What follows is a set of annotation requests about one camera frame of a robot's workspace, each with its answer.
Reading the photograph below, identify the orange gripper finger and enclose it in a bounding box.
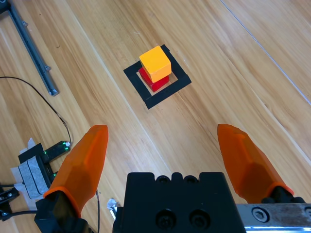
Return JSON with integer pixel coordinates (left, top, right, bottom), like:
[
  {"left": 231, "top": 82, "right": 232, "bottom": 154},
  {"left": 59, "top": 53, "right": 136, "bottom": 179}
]
[
  {"left": 34, "top": 124, "right": 109, "bottom": 233},
  {"left": 217, "top": 123, "right": 306, "bottom": 204}
]

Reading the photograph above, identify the red wooden cube block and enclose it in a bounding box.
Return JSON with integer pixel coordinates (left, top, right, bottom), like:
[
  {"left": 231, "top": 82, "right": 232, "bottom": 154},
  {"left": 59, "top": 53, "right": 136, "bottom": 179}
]
[{"left": 138, "top": 67, "right": 170, "bottom": 93}]

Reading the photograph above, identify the yellow wooden cube block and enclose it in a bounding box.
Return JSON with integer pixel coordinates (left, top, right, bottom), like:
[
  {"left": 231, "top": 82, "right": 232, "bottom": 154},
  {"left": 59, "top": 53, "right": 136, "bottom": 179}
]
[{"left": 138, "top": 45, "right": 172, "bottom": 83}]

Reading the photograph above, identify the black USB hub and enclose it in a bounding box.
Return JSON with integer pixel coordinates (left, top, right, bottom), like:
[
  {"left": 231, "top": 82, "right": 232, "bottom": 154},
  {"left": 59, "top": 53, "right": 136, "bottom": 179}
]
[{"left": 35, "top": 152, "right": 59, "bottom": 189}]

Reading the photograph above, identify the white tape scrap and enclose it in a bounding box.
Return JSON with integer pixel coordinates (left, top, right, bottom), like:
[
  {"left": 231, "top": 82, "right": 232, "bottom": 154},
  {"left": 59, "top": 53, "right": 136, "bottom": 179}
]
[{"left": 106, "top": 198, "right": 119, "bottom": 220}]

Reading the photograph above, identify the black tape patch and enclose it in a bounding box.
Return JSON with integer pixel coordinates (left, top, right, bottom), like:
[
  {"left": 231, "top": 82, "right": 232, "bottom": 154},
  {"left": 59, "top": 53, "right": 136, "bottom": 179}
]
[{"left": 18, "top": 143, "right": 44, "bottom": 164}]

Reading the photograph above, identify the white paper tape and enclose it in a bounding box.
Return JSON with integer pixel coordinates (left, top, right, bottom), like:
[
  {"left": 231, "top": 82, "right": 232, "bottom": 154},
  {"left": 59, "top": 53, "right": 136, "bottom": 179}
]
[{"left": 9, "top": 137, "right": 37, "bottom": 212}]

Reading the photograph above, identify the black metal clamp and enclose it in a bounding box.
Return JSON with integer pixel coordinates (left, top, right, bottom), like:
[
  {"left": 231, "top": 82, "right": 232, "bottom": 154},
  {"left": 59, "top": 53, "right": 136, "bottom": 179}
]
[{"left": 0, "top": 185, "right": 20, "bottom": 221}]

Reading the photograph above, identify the black tape square outline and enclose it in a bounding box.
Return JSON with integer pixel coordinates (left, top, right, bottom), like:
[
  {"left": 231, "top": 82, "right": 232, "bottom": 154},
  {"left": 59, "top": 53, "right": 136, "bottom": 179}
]
[{"left": 123, "top": 44, "right": 192, "bottom": 110}]

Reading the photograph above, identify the thin black cable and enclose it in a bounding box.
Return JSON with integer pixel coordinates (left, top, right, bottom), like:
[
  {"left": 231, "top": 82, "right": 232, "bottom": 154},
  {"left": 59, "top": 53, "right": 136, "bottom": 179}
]
[{"left": 95, "top": 190, "right": 101, "bottom": 233}]

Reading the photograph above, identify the grey felt strap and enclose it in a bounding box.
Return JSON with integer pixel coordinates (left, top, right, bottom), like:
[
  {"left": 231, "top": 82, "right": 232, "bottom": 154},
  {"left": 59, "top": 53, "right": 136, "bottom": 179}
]
[{"left": 18, "top": 156, "right": 49, "bottom": 200}]

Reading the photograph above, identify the thin dark wire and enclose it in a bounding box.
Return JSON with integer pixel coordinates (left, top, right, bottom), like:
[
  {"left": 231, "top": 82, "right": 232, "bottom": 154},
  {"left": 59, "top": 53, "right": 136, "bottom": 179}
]
[{"left": 0, "top": 76, "right": 72, "bottom": 146}]

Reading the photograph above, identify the grey aluminium rail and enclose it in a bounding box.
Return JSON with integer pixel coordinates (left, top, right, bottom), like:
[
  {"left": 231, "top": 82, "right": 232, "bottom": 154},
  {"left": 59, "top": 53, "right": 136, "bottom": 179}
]
[{"left": 0, "top": 0, "right": 60, "bottom": 97}]

